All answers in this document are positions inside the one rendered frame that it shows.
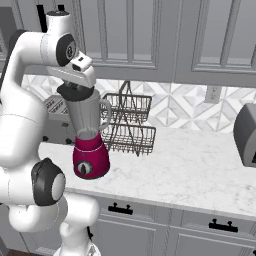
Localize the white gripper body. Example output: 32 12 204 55
46 64 98 89

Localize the black blender lid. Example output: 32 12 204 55
56 82 96 103

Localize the red blender with glass jar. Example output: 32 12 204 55
64 88 113 181

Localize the grey toaster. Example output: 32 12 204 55
41 94 78 146

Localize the grey upper cupboard door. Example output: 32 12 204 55
174 0 256 88
49 0 178 83
0 0 52 75

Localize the grey cupboard door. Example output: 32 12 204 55
168 228 256 256
0 0 52 75
89 215 172 256
49 0 178 83
174 0 256 88

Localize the grey drawer front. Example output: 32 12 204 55
95 195 184 225
180 207 256 242

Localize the grey lower cupboard door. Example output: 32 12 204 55
168 228 256 256
89 215 172 256

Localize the grey rounded appliance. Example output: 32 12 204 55
232 102 256 169

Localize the dark wire dish rack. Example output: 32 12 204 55
99 79 158 158

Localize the white wall socket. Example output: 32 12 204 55
204 85 223 105

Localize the black drawer handle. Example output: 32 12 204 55
107 201 135 216
208 218 240 234

